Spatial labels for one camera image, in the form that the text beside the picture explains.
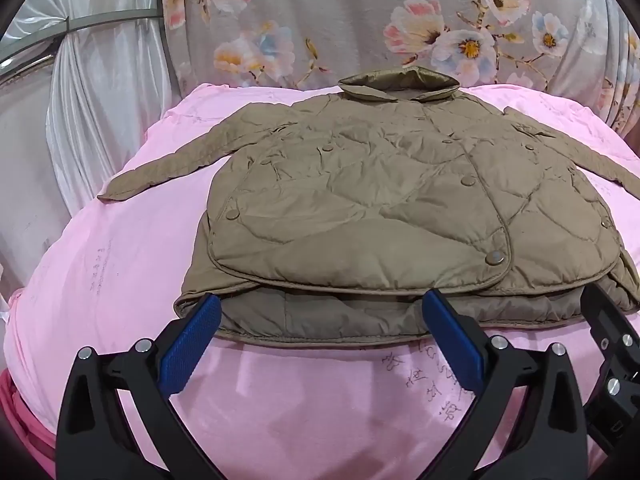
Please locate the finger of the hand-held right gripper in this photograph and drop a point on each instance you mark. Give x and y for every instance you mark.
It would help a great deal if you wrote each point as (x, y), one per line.
(607, 322)

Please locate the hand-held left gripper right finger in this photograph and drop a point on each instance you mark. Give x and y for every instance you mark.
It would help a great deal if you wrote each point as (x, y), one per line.
(452, 342)

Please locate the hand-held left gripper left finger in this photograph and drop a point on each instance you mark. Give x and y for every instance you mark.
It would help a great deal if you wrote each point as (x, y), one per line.
(190, 345)

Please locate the tan quilted jacket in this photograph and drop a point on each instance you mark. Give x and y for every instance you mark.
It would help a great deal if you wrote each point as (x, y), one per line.
(375, 200)

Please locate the pink printed bed sheet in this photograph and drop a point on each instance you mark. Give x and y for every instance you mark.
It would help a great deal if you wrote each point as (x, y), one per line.
(125, 270)

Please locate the red cloth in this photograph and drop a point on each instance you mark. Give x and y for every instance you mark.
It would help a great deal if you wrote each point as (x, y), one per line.
(20, 410)

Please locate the white satin curtain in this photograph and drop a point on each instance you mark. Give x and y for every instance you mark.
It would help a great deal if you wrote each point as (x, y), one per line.
(100, 90)

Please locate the grey floral cloth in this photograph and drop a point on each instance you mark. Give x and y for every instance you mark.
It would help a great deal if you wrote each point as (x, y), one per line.
(350, 20)

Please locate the metal curtain rail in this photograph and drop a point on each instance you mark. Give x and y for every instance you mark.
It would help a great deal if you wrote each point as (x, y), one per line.
(100, 19)

